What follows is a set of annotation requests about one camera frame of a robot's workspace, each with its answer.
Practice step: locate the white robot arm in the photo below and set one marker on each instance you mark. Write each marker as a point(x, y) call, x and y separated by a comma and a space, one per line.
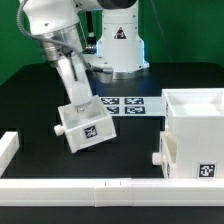
point(78, 36)

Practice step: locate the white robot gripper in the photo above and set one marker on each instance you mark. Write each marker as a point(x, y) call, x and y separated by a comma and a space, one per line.
point(73, 75)

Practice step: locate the white front barrier rail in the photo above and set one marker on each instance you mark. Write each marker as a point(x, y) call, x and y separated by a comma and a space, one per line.
point(111, 192)

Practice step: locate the white left barrier block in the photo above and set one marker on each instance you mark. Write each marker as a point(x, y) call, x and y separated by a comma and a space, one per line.
point(9, 144)

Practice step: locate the white sheet with fiducial markers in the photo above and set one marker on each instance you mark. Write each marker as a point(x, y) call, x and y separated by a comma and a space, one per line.
point(134, 106)

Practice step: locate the small white drawer with knob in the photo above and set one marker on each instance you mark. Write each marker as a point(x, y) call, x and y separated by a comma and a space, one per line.
point(166, 157)

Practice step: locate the large white drawer cabinet box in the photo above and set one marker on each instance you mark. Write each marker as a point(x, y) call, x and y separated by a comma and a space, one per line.
point(196, 117)

